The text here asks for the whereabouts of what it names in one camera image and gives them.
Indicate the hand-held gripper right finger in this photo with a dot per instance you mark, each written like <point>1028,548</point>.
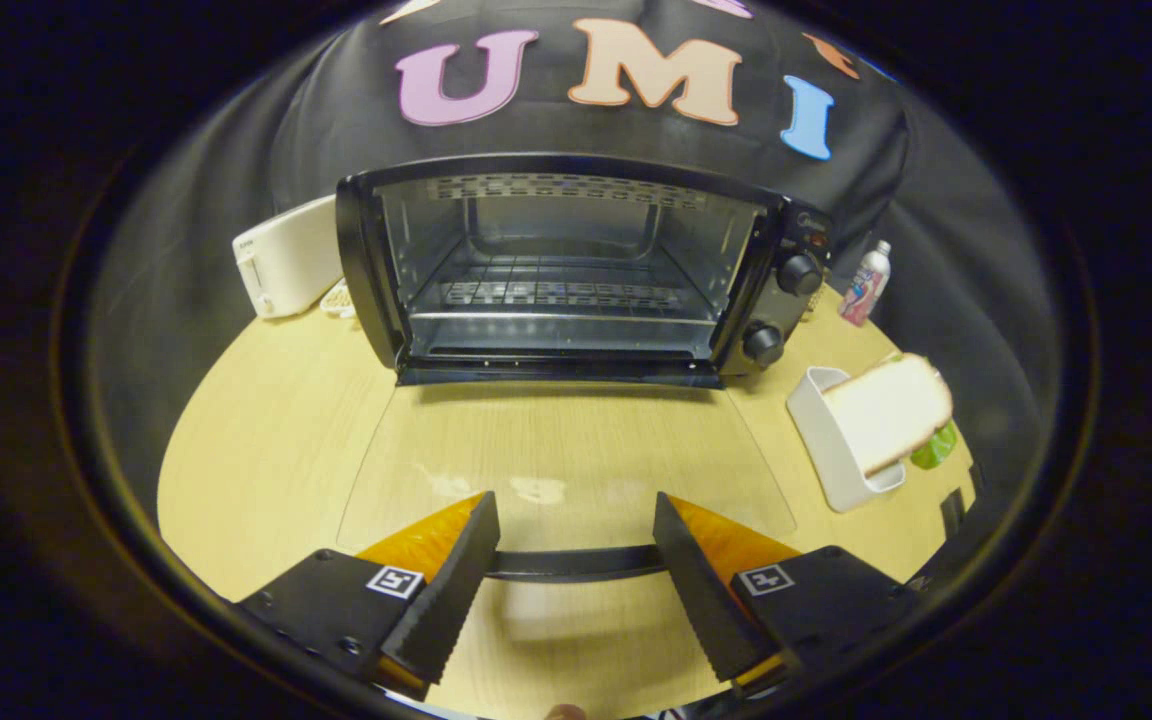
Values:
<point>701,590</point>

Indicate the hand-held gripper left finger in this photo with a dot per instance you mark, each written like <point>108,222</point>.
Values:
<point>446,590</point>

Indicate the bread and lettuce sandwich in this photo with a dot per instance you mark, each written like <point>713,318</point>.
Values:
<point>886,405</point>

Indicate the black toaster oven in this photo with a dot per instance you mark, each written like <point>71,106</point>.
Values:
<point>786,305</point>

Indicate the white pop-up toaster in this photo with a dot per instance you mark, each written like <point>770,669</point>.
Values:
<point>286,255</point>

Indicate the white rectangular tray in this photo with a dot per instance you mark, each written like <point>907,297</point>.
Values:
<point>831,455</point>

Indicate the black table clamp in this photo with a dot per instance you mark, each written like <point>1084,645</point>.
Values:
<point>952,512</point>
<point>974,480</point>

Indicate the small white woven coaster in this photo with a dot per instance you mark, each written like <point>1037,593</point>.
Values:
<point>339,300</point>

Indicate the white and pink spray bottle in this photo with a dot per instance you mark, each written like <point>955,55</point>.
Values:
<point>864,285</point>

